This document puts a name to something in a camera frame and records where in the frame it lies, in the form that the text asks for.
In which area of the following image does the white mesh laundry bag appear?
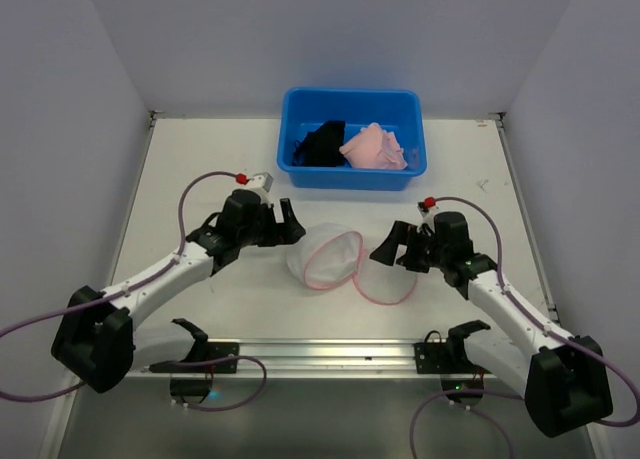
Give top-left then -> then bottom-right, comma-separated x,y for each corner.
286,223 -> 418,306

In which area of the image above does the black bra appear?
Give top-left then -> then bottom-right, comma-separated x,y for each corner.
292,120 -> 346,167

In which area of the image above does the pink bra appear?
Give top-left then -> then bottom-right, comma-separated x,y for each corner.
339,123 -> 408,170

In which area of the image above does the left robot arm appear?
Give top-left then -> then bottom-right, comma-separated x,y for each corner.
51,189 -> 306,393

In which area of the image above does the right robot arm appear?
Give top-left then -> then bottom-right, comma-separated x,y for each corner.
370,212 -> 613,437

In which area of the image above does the blue plastic tub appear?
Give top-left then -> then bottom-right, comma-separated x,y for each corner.
277,87 -> 428,191

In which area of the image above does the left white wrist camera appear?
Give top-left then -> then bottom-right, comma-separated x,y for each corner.
235,172 -> 274,195

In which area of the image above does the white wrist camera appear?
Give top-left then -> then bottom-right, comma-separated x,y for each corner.
417,197 -> 440,230
235,172 -> 274,195

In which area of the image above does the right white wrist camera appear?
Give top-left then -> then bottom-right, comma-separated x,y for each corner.
417,197 -> 440,230

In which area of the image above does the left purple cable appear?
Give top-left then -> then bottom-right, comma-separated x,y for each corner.
0,170 -> 267,411

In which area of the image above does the purple cable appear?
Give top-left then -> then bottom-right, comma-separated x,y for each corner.
409,195 -> 629,459
0,170 -> 267,411

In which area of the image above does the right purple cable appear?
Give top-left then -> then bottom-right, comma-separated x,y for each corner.
409,195 -> 629,459

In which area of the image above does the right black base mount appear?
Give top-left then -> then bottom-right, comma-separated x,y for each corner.
413,330 -> 485,406

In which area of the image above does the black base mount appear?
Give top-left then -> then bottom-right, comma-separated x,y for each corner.
413,330 -> 485,406
149,341 -> 240,406

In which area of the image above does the aluminium mounting rail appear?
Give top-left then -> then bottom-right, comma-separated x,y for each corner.
134,336 -> 501,380

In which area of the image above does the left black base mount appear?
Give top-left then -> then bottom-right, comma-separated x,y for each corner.
149,341 -> 240,406

